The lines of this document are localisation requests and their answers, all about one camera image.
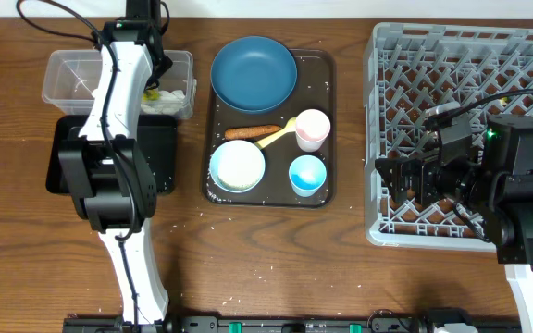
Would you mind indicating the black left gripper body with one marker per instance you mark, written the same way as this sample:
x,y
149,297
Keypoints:
x,y
156,67

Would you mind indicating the white tissue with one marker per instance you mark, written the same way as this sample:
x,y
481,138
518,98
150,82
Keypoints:
x,y
169,103

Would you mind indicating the white rice grains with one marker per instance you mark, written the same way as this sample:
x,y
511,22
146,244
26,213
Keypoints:
x,y
240,166

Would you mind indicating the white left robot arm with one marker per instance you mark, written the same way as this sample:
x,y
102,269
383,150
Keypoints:
x,y
109,180

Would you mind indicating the dark brown serving tray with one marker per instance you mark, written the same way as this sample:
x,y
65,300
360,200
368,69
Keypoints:
x,y
314,89

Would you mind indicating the light blue bowl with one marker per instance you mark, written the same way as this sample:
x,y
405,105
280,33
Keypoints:
x,y
214,160

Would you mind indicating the black tray bin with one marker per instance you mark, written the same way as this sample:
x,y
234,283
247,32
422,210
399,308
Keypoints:
x,y
157,139

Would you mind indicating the orange carrot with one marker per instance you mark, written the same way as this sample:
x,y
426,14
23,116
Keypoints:
x,y
250,132

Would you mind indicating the yellow plastic spoon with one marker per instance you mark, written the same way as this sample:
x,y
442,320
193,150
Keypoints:
x,y
288,128

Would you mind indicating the grey dishwasher rack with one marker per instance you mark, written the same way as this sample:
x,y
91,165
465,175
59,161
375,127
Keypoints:
x,y
409,68

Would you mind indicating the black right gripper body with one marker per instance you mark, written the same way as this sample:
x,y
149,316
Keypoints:
x,y
415,178

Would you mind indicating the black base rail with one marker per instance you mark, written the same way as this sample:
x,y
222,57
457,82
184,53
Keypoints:
x,y
383,320

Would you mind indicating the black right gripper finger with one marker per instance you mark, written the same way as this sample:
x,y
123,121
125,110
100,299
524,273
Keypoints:
x,y
388,169
400,195

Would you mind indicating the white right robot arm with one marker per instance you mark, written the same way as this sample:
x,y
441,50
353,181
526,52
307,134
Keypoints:
x,y
499,187

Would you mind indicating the clear plastic bin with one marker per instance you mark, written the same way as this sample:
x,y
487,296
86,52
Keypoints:
x,y
72,78

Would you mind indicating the light blue plastic cup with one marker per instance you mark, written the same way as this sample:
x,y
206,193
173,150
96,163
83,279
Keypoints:
x,y
307,174

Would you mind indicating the pink plastic cup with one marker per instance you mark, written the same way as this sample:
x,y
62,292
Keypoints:
x,y
312,128

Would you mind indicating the dark blue plate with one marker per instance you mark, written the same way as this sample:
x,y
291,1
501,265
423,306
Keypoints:
x,y
254,74

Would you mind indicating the yellow snack wrapper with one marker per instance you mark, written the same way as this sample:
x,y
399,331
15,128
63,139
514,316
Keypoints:
x,y
151,95

